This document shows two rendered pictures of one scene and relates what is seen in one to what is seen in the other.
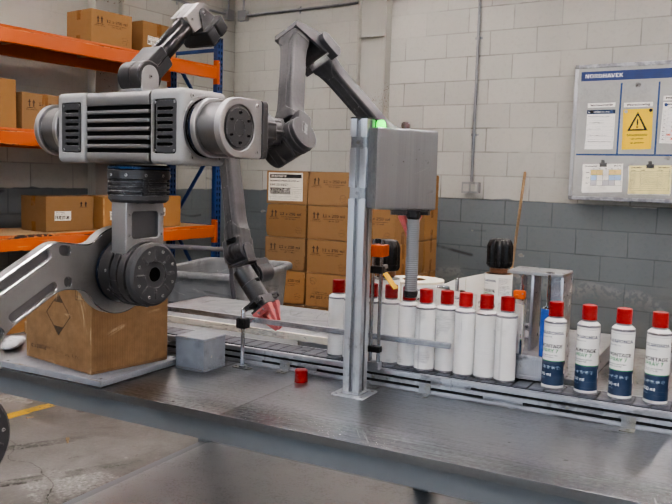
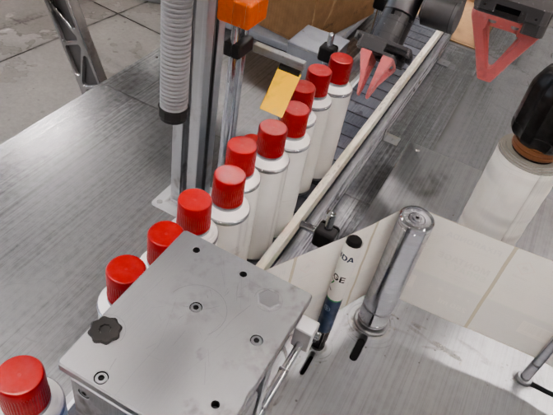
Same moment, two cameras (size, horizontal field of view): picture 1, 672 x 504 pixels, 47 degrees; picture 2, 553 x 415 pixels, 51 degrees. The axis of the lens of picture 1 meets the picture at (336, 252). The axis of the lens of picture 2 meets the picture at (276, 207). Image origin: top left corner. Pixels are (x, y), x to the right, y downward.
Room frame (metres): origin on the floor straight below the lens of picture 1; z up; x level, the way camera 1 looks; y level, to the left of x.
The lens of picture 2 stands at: (1.91, -0.72, 1.46)
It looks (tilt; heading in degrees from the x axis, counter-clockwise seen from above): 43 degrees down; 81
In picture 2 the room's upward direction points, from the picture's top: 12 degrees clockwise
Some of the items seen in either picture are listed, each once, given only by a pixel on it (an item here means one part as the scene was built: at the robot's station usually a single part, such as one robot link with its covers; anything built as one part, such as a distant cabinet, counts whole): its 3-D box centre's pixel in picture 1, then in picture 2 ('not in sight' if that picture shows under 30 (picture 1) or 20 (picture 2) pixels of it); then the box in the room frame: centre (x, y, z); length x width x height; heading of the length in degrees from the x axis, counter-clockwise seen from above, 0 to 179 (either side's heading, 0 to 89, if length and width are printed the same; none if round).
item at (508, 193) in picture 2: (385, 288); (520, 173); (2.30, -0.15, 1.03); 0.09 x 0.09 x 0.30
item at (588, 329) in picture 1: (587, 349); not in sight; (1.75, -0.58, 0.98); 0.05 x 0.05 x 0.20
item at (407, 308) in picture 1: (408, 326); (262, 193); (1.97, -0.19, 0.98); 0.05 x 0.05 x 0.20
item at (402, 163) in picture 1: (396, 169); not in sight; (1.89, -0.14, 1.38); 0.17 x 0.10 x 0.19; 117
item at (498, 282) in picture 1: (498, 283); not in sight; (2.47, -0.52, 1.04); 0.09 x 0.09 x 0.29
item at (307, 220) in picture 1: (351, 262); not in sight; (6.03, -0.13, 0.70); 1.20 x 0.82 x 1.39; 62
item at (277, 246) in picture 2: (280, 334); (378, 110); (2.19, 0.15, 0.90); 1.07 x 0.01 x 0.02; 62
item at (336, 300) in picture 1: (337, 317); (327, 118); (2.06, -0.01, 0.98); 0.05 x 0.05 x 0.20
